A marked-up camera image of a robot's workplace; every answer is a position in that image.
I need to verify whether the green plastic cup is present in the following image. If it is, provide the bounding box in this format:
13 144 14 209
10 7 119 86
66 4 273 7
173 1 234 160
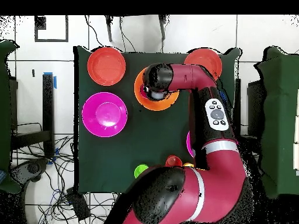
133 163 150 179

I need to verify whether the pink large bowl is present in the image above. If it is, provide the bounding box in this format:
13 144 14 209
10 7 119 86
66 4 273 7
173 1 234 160
186 131 196 158
81 92 128 138

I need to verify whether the black stand leg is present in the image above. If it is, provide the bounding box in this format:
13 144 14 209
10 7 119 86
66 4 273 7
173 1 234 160
104 15 113 43
158 15 167 40

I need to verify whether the orange large bowl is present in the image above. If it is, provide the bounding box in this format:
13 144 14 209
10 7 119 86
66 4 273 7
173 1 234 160
134 67 180 112

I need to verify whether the black cable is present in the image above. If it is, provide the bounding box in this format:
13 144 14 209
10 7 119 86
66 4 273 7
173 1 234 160
84 15 109 53

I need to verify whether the black frame stand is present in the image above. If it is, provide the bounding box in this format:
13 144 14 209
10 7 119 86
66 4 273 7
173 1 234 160
10 73 55 159

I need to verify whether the green cloth covered table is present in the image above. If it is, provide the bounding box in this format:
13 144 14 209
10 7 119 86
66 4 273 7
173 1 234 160
0 39 23 194
253 45 299 199

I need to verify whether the black pedestal foot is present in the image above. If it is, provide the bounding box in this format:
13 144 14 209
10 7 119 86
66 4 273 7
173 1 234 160
10 157 50 183

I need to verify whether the tangle of black cables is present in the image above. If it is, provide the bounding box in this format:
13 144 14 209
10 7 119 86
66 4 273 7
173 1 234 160
11 122 117 224

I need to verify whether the dark green tablecloth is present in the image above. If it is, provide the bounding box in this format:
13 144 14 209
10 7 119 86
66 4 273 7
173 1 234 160
73 45 242 197

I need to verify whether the red shallow bowl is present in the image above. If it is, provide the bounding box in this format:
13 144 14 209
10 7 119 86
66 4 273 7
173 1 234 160
183 48 223 81
86 46 127 87

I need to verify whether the black power box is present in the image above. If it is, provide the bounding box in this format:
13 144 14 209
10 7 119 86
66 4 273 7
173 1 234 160
65 187 91 222

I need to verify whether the blue tape strip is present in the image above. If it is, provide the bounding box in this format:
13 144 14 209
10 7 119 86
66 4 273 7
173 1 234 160
43 71 57 89

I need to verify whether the red-orange plastic cup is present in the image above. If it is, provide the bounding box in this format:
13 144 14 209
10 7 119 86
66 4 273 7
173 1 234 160
165 155 183 168

